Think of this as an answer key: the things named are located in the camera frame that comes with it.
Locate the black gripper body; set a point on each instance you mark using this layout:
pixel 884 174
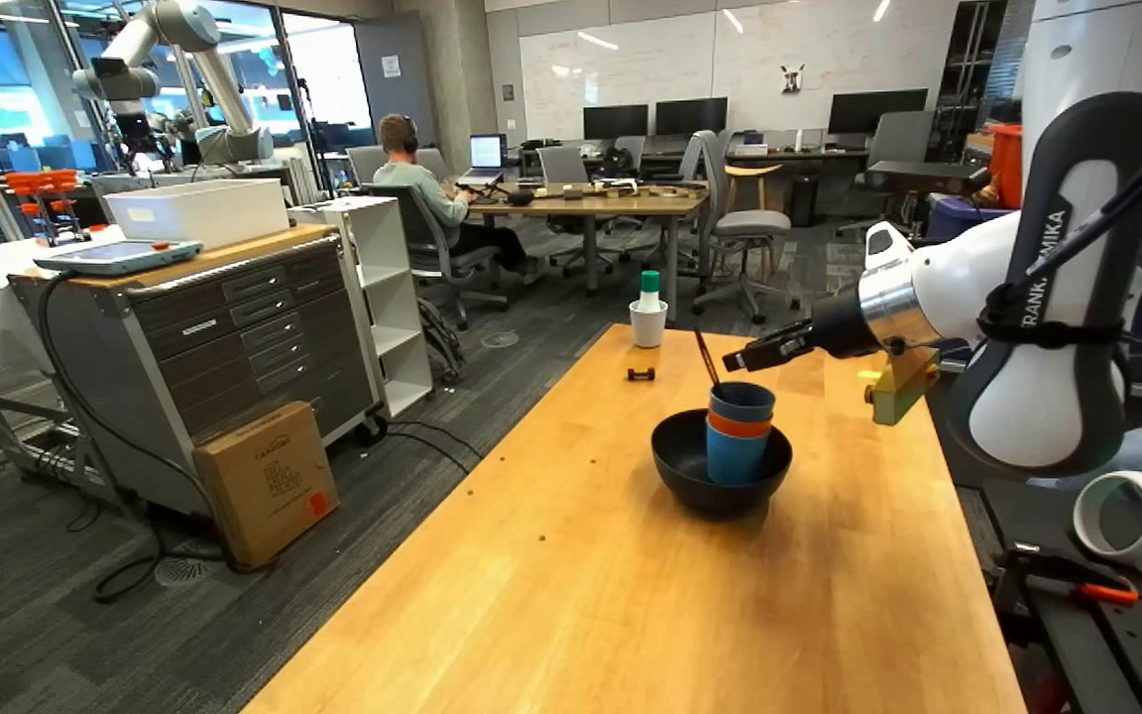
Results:
pixel 834 328

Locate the light blue cup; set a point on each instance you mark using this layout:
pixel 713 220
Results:
pixel 735 461

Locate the grey tool cabinet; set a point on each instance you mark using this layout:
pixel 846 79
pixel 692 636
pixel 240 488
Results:
pixel 168 358

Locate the dark blue cup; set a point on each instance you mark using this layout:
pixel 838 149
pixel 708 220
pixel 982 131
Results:
pixel 741 400

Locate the seated person grey shirt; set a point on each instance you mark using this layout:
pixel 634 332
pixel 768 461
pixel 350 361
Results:
pixel 400 166

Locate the cardboard box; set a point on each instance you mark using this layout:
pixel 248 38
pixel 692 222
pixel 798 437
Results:
pixel 269 481

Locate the white bottle green cap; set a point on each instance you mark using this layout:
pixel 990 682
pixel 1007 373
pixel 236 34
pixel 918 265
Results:
pixel 647 309

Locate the wooden office desk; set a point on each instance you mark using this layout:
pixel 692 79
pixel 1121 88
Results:
pixel 667 207

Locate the black bowl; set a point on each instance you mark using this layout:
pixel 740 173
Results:
pixel 679 456

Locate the small black object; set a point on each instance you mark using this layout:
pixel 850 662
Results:
pixel 641 373

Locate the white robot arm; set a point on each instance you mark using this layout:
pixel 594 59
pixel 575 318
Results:
pixel 1040 289

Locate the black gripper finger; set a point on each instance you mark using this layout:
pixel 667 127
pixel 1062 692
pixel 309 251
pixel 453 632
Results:
pixel 761 355

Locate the grey laptop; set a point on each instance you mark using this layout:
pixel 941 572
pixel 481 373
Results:
pixel 112 260

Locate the grey office chair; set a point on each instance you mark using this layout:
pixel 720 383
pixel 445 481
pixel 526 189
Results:
pixel 729 230

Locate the white tape roll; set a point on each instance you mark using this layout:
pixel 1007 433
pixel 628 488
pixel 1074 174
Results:
pixel 1107 515

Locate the white shelf unit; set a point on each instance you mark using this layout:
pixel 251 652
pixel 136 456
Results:
pixel 376 251

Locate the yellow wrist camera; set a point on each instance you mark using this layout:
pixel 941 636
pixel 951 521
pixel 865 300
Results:
pixel 902 383

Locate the black fork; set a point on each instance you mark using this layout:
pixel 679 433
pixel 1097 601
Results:
pixel 708 358

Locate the orange cup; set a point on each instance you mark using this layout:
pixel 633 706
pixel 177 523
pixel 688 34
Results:
pixel 740 429

